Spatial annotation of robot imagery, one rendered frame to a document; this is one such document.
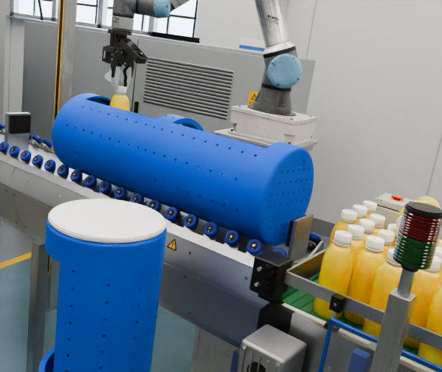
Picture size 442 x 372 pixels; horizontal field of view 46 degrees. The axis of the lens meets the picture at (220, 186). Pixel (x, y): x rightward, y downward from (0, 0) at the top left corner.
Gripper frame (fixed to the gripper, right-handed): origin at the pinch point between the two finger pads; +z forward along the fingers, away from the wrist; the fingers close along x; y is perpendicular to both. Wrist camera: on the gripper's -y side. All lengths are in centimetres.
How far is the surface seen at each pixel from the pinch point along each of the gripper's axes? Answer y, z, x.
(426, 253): -121, 7, 44
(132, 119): -21.8, 6.2, 14.7
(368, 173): -2, 65, -272
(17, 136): 52, 28, 7
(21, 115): 51, 19, 6
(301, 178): -76, 12, 1
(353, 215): -94, 17, 5
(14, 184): 32, 42, 20
